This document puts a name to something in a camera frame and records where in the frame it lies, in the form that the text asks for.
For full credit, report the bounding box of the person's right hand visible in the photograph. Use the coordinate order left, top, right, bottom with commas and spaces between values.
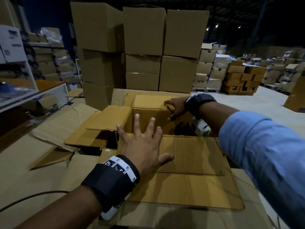
164, 96, 189, 122

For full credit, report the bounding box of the person's left hand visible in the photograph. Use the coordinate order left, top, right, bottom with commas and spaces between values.
116, 114, 175, 176

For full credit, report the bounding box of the pale cardboard box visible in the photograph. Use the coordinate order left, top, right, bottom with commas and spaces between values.
111, 88, 191, 108

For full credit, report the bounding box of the yellowish brown cardboard carton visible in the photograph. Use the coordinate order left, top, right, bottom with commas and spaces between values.
64, 94, 245, 210

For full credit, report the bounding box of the large cardboard box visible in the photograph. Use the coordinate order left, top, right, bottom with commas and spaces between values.
27, 88, 275, 229

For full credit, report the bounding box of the person's left forearm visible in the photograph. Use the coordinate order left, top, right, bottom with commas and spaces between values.
14, 186, 103, 229

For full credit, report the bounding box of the person's right forearm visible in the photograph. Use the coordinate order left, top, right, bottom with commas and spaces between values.
199, 101, 239, 136

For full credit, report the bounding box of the stack of pale taped boxes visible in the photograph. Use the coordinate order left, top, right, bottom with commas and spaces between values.
192, 43, 232, 92

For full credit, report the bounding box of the stack of orange-brown boxes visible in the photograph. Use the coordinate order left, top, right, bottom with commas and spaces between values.
221, 60, 267, 96

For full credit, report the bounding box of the pile of assorted warehouse boxes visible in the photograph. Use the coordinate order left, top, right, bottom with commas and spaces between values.
243, 47, 305, 93

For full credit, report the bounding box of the blue pallet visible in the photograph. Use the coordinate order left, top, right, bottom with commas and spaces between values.
191, 87, 221, 93

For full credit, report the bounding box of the stack of tall brown cartons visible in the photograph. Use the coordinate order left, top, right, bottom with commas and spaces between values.
70, 2, 210, 111

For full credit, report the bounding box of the light blue right sleeve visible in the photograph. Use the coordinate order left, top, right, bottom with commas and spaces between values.
218, 111, 305, 229

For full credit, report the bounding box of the crumpled brown floor carton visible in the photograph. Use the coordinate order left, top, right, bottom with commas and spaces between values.
21, 94, 59, 116

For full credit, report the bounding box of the metal storage rack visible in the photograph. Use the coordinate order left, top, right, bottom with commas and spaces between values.
0, 62, 68, 114

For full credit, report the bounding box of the tilted tan carton dark label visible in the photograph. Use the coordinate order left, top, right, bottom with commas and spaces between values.
283, 71, 305, 113

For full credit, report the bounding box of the pile of wrapped shelf cartons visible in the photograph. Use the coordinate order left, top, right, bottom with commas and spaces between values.
23, 27, 77, 81

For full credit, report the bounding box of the clear plastic bag bundle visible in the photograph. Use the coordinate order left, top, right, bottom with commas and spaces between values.
0, 82, 36, 96

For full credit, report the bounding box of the white printed carton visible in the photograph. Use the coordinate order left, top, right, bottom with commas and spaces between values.
0, 25, 28, 64

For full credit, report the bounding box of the tall brown shelf carton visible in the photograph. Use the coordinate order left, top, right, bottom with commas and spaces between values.
0, 0, 22, 29

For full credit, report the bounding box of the black right wrist strap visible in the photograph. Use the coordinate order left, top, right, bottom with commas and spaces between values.
185, 93, 217, 120

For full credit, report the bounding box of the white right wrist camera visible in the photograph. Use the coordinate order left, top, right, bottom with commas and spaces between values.
189, 116, 211, 137

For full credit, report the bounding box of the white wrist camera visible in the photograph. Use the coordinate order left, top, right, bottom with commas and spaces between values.
100, 193, 132, 221
189, 116, 211, 137

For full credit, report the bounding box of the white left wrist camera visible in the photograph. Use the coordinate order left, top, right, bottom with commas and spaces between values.
100, 193, 132, 221

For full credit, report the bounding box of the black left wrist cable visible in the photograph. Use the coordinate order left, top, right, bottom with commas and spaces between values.
0, 190, 70, 212

